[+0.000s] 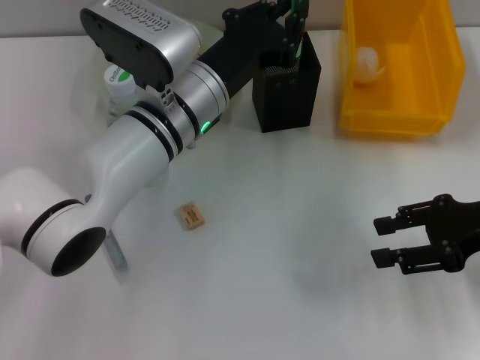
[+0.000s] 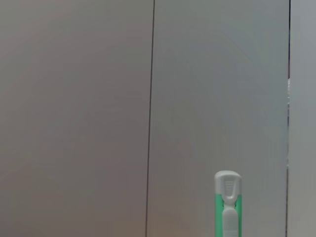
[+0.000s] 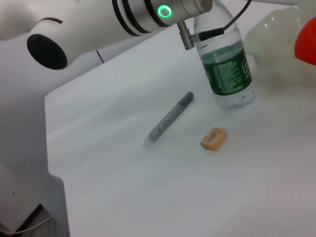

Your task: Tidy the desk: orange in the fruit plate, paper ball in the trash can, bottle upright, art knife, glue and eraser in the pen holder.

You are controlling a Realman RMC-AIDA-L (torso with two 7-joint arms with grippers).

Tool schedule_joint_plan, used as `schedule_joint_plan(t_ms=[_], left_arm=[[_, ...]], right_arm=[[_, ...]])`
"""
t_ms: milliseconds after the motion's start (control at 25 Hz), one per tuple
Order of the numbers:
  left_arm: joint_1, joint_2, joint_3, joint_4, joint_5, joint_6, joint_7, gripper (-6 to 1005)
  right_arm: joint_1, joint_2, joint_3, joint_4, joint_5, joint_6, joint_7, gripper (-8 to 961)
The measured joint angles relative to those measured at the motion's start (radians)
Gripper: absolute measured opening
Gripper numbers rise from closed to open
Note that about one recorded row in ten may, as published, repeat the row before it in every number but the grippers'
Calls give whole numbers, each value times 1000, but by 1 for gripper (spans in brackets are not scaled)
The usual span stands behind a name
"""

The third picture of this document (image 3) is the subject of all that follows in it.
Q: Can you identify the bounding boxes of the grey marker pen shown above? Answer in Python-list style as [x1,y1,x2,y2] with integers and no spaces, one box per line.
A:
[142,91,195,149]

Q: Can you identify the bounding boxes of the tan eraser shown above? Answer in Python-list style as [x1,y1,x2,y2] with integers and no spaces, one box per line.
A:
[200,126,228,151]

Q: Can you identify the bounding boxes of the clear green-label water bottle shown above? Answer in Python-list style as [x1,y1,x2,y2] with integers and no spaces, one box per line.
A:
[192,0,255,110]

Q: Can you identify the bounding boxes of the orange fruit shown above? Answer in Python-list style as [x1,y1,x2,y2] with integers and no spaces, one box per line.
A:
[293,17,316,66]

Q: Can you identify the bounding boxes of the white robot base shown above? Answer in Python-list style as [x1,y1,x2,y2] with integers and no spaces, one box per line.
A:
[0,160,69,234]

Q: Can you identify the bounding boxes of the pale green glass fruit bowl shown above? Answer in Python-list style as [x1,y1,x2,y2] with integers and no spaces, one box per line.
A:
[243,4,316,89]

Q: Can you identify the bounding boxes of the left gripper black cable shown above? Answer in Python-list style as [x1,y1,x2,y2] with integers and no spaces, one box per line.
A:
[177,0,253,50]

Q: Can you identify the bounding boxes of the white floor cable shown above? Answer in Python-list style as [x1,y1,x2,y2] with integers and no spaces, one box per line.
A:
[0,216,54,236]

